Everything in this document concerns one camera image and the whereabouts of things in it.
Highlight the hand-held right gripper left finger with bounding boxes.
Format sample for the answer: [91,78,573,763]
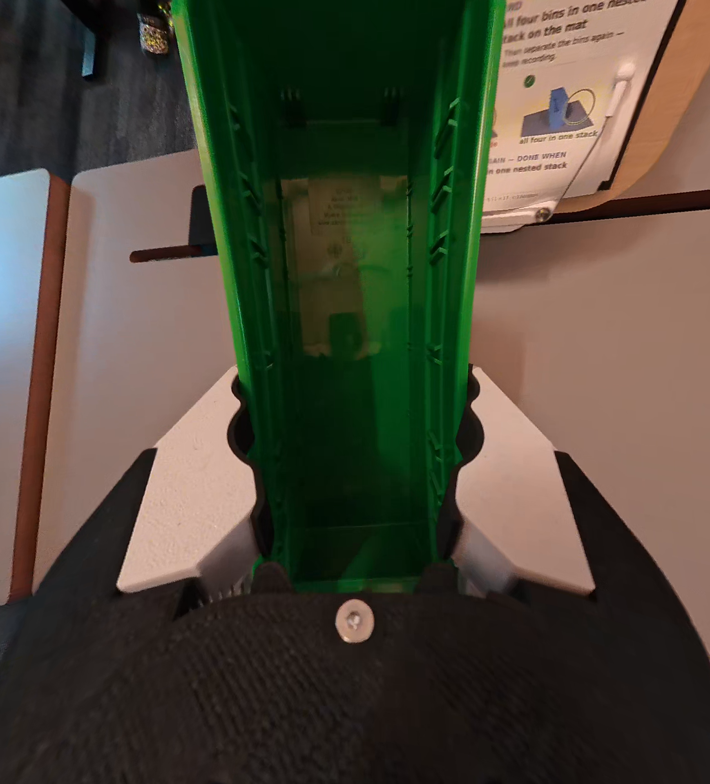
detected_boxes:
[116,365,273,598]

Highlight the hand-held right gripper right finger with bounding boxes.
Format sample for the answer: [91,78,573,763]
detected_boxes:
[438,365,596,599]

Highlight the green plastic bin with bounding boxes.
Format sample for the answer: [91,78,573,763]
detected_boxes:
[171,0,508,595]

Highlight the grey desk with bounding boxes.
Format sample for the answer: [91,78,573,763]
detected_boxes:
[0,40,710,736]

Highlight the white clipboard stand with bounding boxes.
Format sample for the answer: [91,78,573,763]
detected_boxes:
[480,196,561,232]

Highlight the glittery object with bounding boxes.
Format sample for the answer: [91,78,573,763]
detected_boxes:
[137,0,175,53]

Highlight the black desk cable cover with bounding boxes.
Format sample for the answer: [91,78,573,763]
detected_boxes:
[188,185,218,258]

